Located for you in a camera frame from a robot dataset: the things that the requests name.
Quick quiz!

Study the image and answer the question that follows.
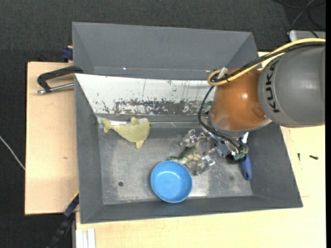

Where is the blue bowl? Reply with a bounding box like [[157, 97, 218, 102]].
[[150, 160, 193, 204]]

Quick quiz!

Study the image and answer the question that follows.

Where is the yellow-green toy dolphin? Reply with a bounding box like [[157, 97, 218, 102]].
[[102, 116, 151, 150]]

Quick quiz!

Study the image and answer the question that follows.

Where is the grey metal bin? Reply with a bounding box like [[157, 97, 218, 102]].
[[71, 21, 304, 224]]

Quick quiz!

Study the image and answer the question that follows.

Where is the blue tool handle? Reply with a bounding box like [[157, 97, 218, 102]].
[[240, 136, 253, 181]]

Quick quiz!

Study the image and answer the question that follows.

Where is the green toy dinosaur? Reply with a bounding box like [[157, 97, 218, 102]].
[[167, 143, 203, 166]]

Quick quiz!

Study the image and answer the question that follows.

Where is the pale cardboard board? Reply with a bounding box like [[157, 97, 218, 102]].
[[24, 61, 80, 215]]

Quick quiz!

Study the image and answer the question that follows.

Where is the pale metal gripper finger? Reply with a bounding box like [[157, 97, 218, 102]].
[[193, 148, 217, 176], [179, 129, 210, 150]]

